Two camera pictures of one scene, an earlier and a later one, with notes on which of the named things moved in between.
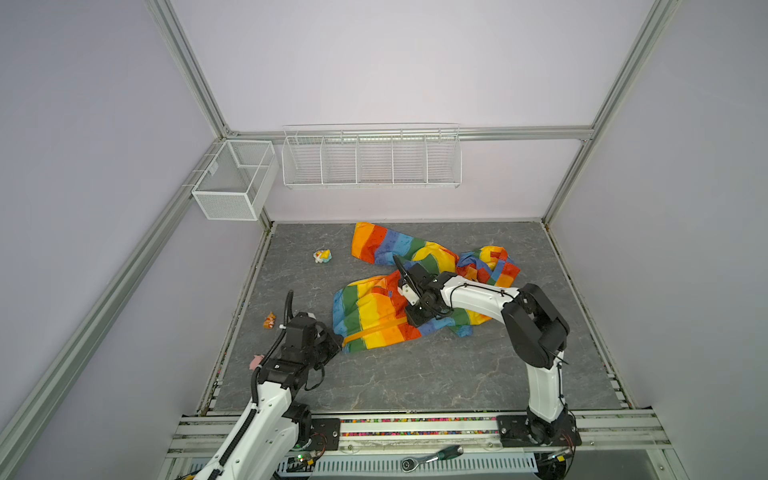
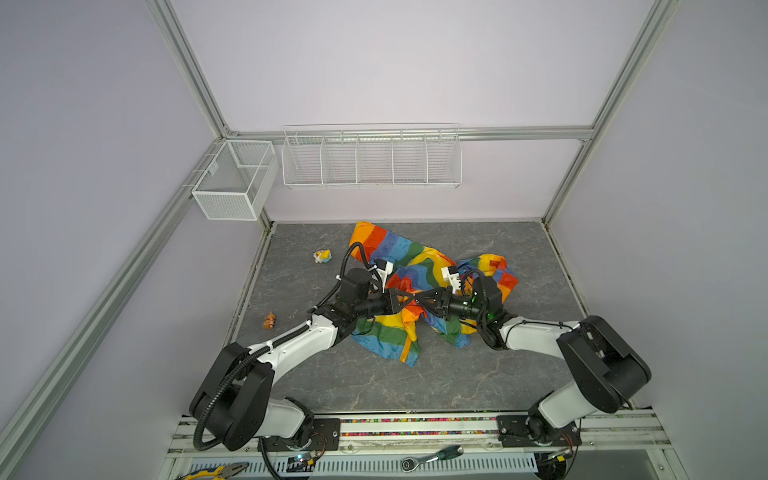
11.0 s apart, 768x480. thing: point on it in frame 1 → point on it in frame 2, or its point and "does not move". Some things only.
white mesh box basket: x=237 y=181 does not move
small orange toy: x=269 y=321 does not move
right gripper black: x=413 y=318 → x=442 y=304
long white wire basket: x=391 y=155 does not move
